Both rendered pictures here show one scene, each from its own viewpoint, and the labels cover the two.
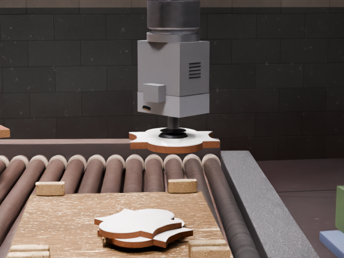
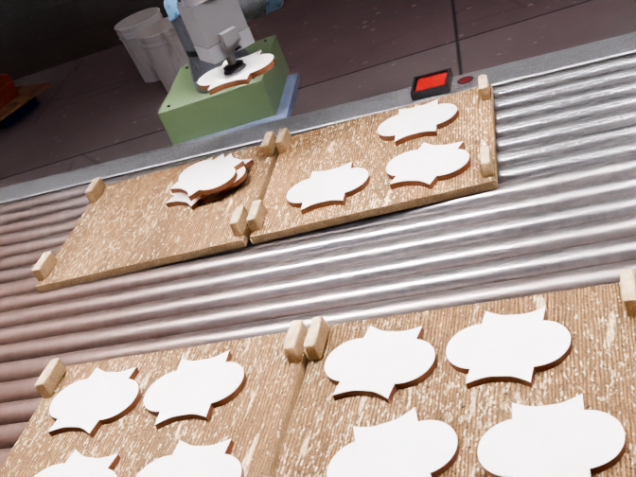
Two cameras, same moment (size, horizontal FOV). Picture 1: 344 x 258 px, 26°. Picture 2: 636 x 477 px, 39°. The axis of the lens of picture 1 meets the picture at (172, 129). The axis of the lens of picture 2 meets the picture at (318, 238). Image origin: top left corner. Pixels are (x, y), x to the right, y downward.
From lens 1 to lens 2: 149 cm
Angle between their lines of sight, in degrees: 63
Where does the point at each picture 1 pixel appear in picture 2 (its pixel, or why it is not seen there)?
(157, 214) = (198, 167)
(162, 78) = (226, 23)
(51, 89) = not seen: outside the picture
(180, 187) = (98, 189)
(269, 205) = (143, 158)
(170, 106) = (243, 39)
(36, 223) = (136, 254)
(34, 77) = not seen: outside the picture
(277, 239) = (227, 142)
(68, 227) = (160, 232)
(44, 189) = (45, 268)
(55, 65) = not seen: outside the picture
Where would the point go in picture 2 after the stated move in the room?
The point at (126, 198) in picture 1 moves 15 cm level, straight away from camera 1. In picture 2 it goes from (95, 221) to (31, 237)
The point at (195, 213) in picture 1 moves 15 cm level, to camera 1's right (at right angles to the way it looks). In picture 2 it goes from (165, 175) to (189, 139)
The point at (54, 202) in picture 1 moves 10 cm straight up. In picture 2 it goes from (75, 262) to (48, 217)
